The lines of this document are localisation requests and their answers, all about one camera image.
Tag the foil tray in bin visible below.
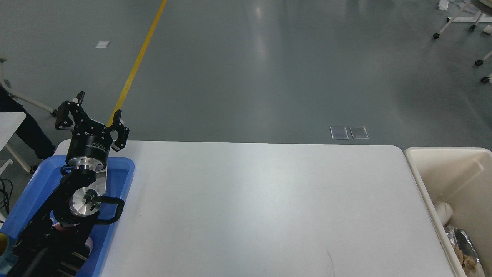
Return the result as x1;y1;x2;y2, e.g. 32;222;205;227
444;225;488;277

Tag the white plastic bin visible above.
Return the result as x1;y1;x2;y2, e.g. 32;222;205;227
404;147;492;277

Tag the white side table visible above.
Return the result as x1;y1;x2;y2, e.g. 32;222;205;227
0;112;34;175

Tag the seated person leg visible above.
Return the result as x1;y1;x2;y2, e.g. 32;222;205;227
0;88;56;160

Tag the pink plastic mug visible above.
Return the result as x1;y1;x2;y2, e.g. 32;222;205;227
53;222;93;252

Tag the aluminium foil tray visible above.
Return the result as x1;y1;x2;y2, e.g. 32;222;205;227
450;228;481;264

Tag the stainless steel rectangular tray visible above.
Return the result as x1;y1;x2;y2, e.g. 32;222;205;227
88;168;107;196

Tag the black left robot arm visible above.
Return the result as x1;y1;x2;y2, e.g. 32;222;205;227
6;91;130;277

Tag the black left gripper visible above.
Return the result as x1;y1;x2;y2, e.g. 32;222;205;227
55;91;130;170

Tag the teal cup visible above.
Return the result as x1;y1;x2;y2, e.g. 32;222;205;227
0;233;17;277

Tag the brown paper ball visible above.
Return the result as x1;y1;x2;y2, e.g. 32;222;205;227
453;245;477;272

